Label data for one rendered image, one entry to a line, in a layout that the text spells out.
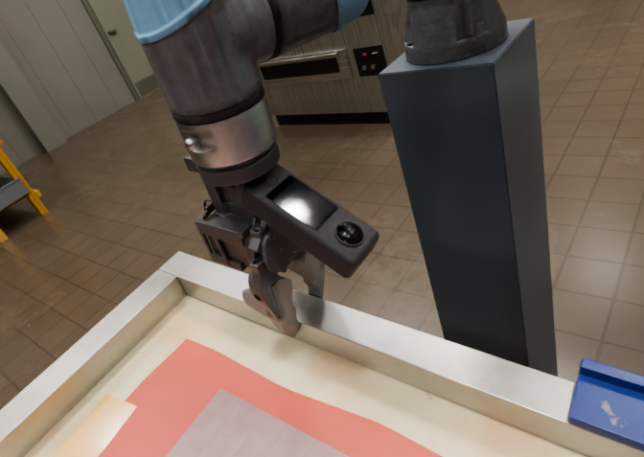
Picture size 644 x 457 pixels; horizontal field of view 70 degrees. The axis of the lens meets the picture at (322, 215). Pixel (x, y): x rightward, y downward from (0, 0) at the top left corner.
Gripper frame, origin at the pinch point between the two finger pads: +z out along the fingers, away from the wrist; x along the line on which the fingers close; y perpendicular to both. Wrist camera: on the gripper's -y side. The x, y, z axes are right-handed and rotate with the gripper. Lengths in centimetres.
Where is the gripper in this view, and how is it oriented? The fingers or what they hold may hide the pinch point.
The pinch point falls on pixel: (308, 313)
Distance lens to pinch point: 51.0
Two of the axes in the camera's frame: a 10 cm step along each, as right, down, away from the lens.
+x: -5.3, 5.9, -6.1
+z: 2.1, 7.9, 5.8
